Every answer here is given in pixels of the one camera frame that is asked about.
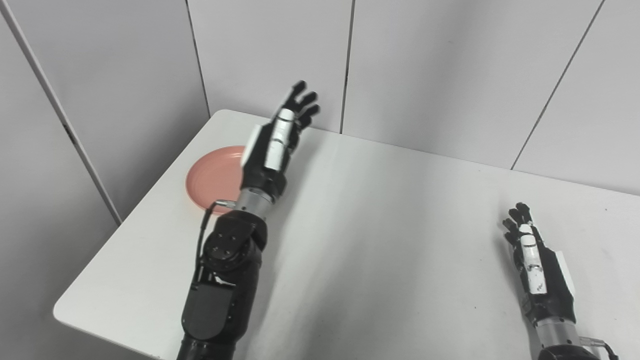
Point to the pink round plate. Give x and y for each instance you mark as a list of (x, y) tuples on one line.
[(215, 175)]

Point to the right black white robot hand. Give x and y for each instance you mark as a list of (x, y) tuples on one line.
[(542, 280)]

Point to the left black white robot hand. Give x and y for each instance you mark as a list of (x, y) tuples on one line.
[(270, 155)]

